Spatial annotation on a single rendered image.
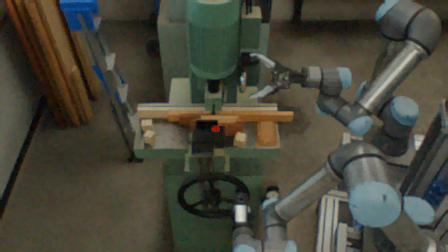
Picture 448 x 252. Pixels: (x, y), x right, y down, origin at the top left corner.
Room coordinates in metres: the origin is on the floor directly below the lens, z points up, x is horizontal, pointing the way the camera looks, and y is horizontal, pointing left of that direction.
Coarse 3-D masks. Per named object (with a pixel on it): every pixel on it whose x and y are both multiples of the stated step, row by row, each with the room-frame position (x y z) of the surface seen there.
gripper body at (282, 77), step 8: (272, 72) 1.17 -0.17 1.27; (280, 72) 1.13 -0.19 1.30; (288, 72) 1.14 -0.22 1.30; (296, 72) 1.17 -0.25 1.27; (304, 72) 1.15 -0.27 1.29; (272, 80) 1.16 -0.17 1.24; (280, 80) 1.12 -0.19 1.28; (288, 80) 1.11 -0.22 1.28; (296, 80) 1.13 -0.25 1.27; (304, 80) 1.11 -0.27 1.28; (280, 88) 1.10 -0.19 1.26; (288, 88) 1.10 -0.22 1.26
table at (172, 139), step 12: (156, 120) 1.29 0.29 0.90; (168, 120) 1.29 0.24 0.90; (144, 132) 1.22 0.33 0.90; (156, 132) 1.22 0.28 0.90; (168, 132) 1.22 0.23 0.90; (180, 132) 1.22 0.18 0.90; (252, 132) 1.23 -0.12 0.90; (144, 144) 1.15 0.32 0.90; (156, 144) 1.15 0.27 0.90; (168, 144) 1.15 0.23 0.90; (180, 144) 1.15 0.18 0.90; (228, 144) 1.16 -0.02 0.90; (252, 144) 1.16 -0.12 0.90; (144, 156) 1.13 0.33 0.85; (156, 156) 1.13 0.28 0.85; (168, 156) 1.13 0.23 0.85; (180, 156) 1.13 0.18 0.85; (228, 156) 1.12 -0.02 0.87; (240, 156) 1.14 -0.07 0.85; (252, 156) 1.14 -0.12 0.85; (264, 156) 1.14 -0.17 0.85; (276, 156) 1.14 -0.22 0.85; (228, 168) 1.06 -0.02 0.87
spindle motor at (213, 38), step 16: (192, 0) 1.25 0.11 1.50; (208, 0) 1.24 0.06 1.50; (224, 0) 1.24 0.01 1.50; (192, 16) 1.24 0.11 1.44; (208, 16) 1.21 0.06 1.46; (224, 16) 1.22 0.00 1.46; (192, 32) 1.25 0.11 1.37; (208, 32) 1.22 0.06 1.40; (224, 32) 1.22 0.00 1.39; (192, 48) 1.25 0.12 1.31; (208, 48) 1.22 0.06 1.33; (224, 48) 1.23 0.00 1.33; (192, 64) 1.26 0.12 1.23; (208, 64) 1.22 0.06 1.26; (224, 64) 1.23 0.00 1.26
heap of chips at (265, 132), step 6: (258, 126) 1.24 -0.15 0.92; (264, 126) 1.23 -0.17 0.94; (270, 126) 1.23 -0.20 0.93; (258, 132) 1.21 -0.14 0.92; (264, 132) 1.20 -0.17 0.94; (270, 132) 1.20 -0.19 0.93; (276, 132) 1.23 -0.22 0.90; (258, 138) 1.18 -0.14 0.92; (264, 138) 1.17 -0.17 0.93; (270, 138) 1.17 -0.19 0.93; (276, 138) 1.18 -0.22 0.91; (258, 144) 1.16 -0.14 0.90; (264, 144) 1.15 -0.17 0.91; (270, 144) 1.16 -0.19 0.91; (276, 144) 1.16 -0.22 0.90
